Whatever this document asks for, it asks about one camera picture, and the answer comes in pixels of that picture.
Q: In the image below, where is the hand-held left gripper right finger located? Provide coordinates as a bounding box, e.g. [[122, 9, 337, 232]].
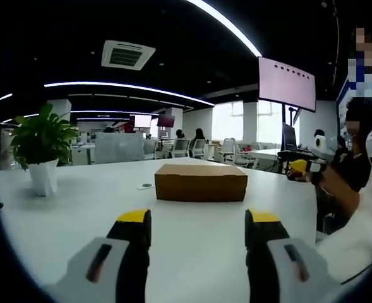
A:
[[244, 208, 343, 303]]

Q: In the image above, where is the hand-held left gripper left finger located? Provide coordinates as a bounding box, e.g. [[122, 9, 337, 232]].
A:
[[53, 208, 152, 303]]

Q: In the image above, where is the brown cardboard shoe box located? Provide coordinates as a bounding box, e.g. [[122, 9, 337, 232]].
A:
[[154, 163, 249, 203]]

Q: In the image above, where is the white round-lens device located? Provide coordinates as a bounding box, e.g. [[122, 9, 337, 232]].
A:
[[313, 128, 328, 150]]

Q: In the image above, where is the black monitor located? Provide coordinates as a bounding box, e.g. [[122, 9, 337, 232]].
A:
[[281, 122, 299, 153]]

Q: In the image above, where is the white office desk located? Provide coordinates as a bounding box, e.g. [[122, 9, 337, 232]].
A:
[[246, 148, 284, 160]]

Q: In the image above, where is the white office chair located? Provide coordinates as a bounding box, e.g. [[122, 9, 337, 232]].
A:
[[172, 138, 191, 159], [219, 137, 238, 165], [190, 138, 207, 159]]

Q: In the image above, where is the white plant pot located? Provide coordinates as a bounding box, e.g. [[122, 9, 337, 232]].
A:
[[27, 158, 60, 197]]

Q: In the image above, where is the plastic wrapped white furniture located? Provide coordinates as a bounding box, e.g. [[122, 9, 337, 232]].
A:
[[94, 131, 146, 165]]

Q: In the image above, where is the small dark red screen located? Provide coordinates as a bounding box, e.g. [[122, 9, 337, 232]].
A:
[[157, 114, 176, 128]]

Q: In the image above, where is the green potted plant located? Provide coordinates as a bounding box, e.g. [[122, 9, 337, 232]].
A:
[[9, 103, 80, 172]]

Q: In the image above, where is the small white lit screen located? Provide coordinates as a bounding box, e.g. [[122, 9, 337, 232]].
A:
[[134, 114, 153, 129]]

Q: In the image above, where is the curved ceiling light strip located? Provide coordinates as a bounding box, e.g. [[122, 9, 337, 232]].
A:
[[185, 0, 263, 58]]

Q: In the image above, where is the long ceiling light strip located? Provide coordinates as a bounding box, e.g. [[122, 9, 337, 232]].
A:
[[43, 81, 216, 107]]

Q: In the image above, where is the ceiling air conditioner vent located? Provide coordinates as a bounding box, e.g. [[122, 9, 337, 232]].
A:
[[100, 40, 157, 71]]

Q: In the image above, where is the thin black cable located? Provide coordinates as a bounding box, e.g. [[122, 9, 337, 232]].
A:
[[339, 263, 372, 285]]

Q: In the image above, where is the large wall screen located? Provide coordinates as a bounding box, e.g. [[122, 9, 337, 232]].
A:
[[257, 56, 317, 112]]

